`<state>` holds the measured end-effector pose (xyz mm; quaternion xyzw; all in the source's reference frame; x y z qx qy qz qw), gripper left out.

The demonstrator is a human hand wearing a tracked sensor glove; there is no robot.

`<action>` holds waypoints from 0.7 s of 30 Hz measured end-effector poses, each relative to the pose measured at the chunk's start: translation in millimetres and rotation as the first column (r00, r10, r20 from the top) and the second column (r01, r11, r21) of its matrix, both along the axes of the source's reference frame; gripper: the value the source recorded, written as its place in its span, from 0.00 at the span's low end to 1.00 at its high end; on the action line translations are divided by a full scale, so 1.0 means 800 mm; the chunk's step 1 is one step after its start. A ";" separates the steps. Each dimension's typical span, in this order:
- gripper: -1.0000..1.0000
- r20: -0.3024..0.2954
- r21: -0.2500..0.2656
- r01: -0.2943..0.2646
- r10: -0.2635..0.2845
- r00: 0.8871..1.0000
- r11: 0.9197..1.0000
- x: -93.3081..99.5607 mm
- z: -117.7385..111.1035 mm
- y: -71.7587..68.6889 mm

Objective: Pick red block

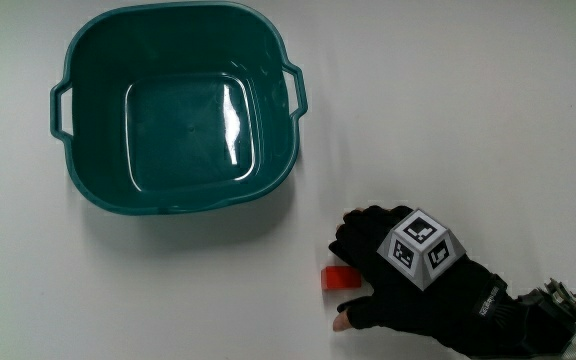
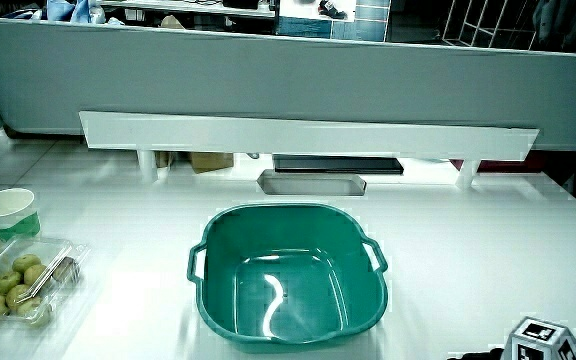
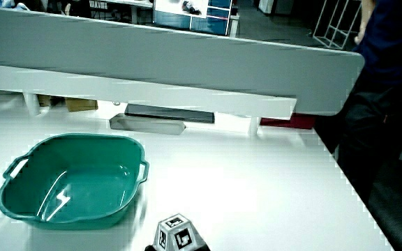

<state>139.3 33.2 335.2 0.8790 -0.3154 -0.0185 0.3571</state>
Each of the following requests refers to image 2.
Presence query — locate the white desk shelf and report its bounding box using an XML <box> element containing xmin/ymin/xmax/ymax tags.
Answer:
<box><xmin>78</xmin><ymin>110</ymin><xmax>541</xmax><ymax>191</ymax></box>

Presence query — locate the black flat device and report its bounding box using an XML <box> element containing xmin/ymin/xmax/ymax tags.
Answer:
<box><xmin>272</xmin><ymin>154</ymin><xmax>405</xmax><ymax>176</ymax></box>

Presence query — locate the brown cardboard box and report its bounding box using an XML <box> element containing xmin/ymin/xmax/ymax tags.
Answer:
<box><xmin>189</xmin><ymin>152</ymin><xmax>235</xmax><ymax>175</ymax></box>

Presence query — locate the grey desk partition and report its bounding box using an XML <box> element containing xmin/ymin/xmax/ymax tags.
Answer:
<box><xmin>0</xmin><ymin>18</ymin><xmax>576</xmax><ymax>152</ymax></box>

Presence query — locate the green plastic basin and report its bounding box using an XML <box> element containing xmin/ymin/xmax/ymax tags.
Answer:
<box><xmin>186</xmin><ymin>201</ymin><xmax>390</xmax><ymax>348</ymax></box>

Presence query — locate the white printed box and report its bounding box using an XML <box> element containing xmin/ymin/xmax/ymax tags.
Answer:
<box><xmin>277</xmin><ymin>0</ymin><xmax>358</xmax><ymax>24</ymax></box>

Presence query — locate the dark red flat item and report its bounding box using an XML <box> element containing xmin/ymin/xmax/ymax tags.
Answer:
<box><xmin>449</xmin><ymin>157</ymin><xmax>545</xmax><ymax>175</ymax></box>

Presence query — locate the clear plastic fruit box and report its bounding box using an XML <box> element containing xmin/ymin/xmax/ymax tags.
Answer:
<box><xmin>0</xmin><ymin>235</ymin><xmax>91</xmax><ymax>331</ymax></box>

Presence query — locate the blue cloth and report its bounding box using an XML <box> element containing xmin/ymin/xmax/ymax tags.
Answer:
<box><xmin>42</xmin><ymin>0</ymin><xmax>125</xmax><ymax>26</ymax></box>

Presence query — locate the white and green paper cup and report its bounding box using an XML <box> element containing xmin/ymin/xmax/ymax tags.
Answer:
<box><xmin>0</xmin><ymin>187</ymin><xmax>42</xmax><ymax>243</ymax></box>

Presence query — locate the pile of green fruits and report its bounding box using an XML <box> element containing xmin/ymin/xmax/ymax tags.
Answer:
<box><xmin>0</xmin><ymin>253</ymin><xmax>80</xmax><ymax>326</ymax></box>

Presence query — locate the desk cable slot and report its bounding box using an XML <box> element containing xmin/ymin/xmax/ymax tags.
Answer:
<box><xmin>256</xmin><ymin>168</ymin><xmax>368</xmax><ymax>197</ymax></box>

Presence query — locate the white wire rack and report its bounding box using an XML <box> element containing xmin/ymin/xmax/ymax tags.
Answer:
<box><xmin>440</xmin><ymin>0</ymin><xmax>540</xmax><ymax>50</ymax></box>

